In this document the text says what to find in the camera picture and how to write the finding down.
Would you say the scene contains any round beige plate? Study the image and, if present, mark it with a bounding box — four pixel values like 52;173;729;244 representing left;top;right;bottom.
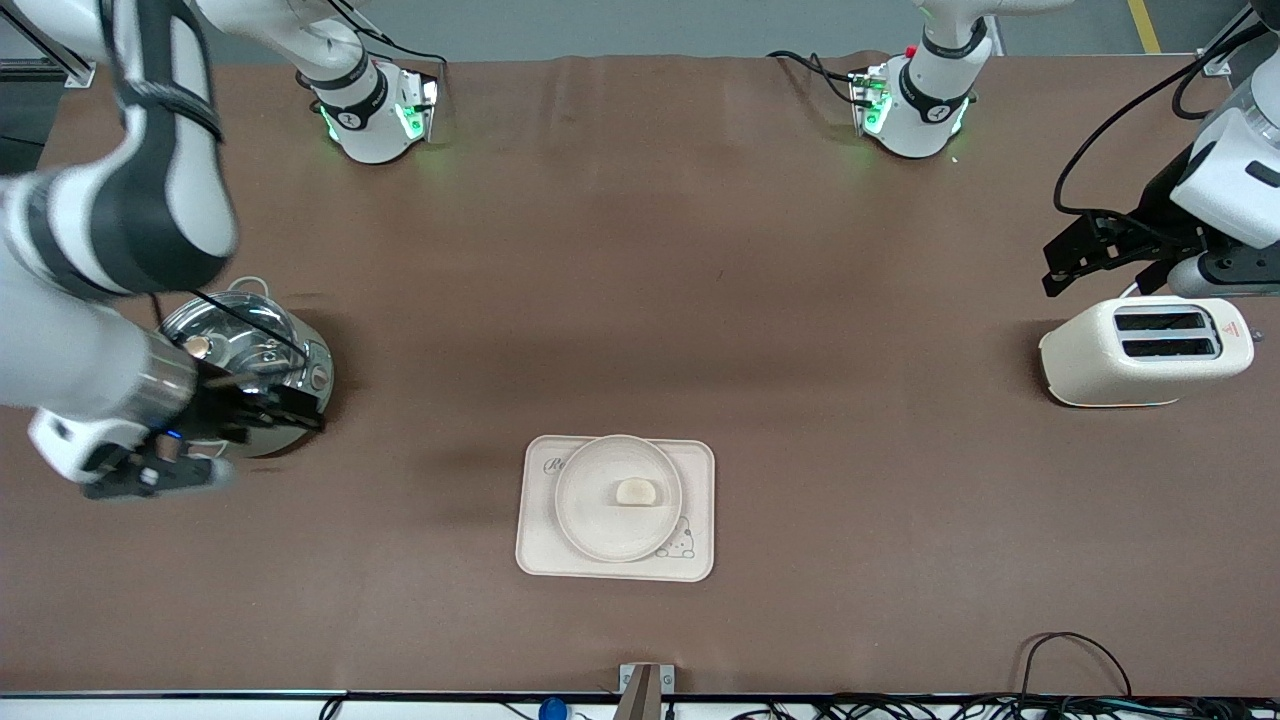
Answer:
554;434;684;564

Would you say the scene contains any beige rabbit print tray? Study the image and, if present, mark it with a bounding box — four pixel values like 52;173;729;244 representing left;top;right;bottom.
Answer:
515;435;717;583

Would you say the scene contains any pale green electric cooking pot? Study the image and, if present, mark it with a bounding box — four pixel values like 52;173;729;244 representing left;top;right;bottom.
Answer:
160;277;334;466

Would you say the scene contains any glass pot lid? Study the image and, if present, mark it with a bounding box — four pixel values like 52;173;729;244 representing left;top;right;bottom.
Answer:
160;290;301;401

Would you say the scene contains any cream two-slot toaster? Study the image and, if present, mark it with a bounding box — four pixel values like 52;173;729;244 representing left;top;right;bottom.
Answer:
1038;295;1263;408

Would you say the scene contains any green lit base module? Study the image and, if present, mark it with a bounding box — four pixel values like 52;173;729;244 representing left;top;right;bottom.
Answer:
850;62;893;136
395;68;443;143

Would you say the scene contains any brown table mat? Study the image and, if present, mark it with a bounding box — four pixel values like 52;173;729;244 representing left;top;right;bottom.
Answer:
0;55;1280;697

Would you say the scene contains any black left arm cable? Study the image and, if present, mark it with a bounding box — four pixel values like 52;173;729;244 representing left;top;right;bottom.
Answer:
1053;15;1280;215

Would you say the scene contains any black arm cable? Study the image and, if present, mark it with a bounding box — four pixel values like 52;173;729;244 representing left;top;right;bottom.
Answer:
150;288;313;366
1053;15;1280;215

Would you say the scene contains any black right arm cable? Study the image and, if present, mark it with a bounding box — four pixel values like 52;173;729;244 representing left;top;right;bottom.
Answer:
150;288;313;366

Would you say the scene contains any aluminium frame profile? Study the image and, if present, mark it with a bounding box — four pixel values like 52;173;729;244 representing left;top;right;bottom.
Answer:
1195;0;1280;76
0;20;99;89

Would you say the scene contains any black base power cable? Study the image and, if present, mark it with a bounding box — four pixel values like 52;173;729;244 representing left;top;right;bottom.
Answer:
768;50;863;106

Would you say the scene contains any black looped cable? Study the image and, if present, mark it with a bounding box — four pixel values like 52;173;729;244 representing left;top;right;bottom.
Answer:
1018;632;1133;701

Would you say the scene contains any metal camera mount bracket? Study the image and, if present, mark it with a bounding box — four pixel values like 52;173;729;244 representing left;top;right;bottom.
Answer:
618;663;675;720

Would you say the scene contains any black cable bundle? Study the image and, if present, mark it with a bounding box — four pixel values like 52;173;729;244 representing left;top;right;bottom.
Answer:
730;695;1280;720

